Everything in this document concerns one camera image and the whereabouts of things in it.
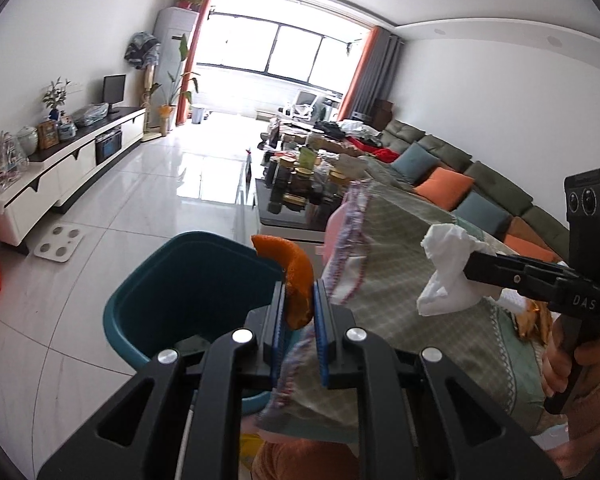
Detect grey curtain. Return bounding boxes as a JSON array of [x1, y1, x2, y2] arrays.
[[362, 29, 404, 122]]

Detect blue and white teapot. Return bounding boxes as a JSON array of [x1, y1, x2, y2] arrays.
[[57, 114, 79, 141]]

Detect clear wrapped ornament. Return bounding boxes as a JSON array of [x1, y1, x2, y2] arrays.
[[0, 131, 30, 191]]

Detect white tissue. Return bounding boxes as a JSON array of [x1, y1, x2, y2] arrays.
[[416, 223, 496, 317]]

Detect black monitor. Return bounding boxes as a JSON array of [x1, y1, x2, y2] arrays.
[[102, 74, 128, 115]]

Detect dark coffee table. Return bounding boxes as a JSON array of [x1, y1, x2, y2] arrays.
[[252, 175, 342, 242]]

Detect white ceramic jar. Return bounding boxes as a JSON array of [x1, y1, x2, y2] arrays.
[[17, 125, 41, 156]]

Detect white chair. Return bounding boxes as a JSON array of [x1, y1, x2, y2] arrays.
[[284, 90, 319, 121]]

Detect orange curtain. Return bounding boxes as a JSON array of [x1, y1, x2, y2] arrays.
[[337, 25, 382, 122], [175, 0, 216, 127]]

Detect tall plant in yellow pot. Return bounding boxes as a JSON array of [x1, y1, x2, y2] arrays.
[[156, 34, 201, 134]]

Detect group of glass jars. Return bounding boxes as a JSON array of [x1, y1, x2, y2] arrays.
[[261, 146, 352, 212]]

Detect orange peel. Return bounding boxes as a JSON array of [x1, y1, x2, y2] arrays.
[[251, 234, 315, 330]]

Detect plastic wrapped bundle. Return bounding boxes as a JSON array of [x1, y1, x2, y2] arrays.
[[74, 102, 110, 129]]

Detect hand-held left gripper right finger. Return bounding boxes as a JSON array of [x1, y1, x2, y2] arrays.
[[312, 277, 563, 480]]

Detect white foam net sleeve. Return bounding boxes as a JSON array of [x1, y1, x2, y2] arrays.
[[497, 290, 527, 316]]

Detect teal plastic trash bin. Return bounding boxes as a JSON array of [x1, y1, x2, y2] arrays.
[[102, 231, 287, 415]]

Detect person's right forearm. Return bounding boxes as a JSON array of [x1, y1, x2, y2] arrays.
[[545, 364, 600, 480]]

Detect pink cloth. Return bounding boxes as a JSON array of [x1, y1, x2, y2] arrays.
[[324, 204, 352, 263]]

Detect grey-blue cushion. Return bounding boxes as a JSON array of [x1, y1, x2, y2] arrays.
[[452, 192, 512, 237], [392, 142, 441, 184]]

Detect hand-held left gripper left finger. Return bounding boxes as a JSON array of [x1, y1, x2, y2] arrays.
[[37, 280, 287, 480]]

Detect gold snack wrapper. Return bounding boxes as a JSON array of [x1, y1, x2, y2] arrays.
[[514, 300, 552, 345]]

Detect white tv cabinet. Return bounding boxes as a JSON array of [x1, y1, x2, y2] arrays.
[[0, 105, 148, 247]]

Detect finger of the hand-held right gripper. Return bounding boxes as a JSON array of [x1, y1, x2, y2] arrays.
[[462, 261, 557, 302], [469, 251, 577, 275]]

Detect covered standing fan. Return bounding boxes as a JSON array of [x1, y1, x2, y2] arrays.
[[124, 31, 162, 134]]

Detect brown cabinet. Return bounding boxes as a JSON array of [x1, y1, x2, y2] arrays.
[[372, 98, 395, 131]]

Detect black cabinet appliance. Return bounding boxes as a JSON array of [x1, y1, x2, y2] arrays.
[[94, 127, 124, 166]]

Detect white body scale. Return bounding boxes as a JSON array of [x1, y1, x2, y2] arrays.
[[33, 224, 84, 262]]

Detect small plant in blue vase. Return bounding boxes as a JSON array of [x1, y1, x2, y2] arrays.
[[42, 77, 74, 122]]

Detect green sofa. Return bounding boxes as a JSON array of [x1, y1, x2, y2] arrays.
[[375, 119, 572, 261]]

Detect person's right hand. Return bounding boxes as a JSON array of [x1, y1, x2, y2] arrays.
[[541, 316, 600, 396]]

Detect framed picture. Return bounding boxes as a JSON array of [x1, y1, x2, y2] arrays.
[[37, 120, 61, 150]]

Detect orange cushion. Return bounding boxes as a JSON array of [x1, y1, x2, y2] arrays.
[[502, 217, 562, 264], [414, 167, 476, 211]]

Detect white standing air conditioner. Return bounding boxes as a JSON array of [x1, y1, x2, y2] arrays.
[[149, 6, 200, 137]]

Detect pile of clothes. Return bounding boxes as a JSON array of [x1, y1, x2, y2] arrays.
[[314, 117, 402, 164]]

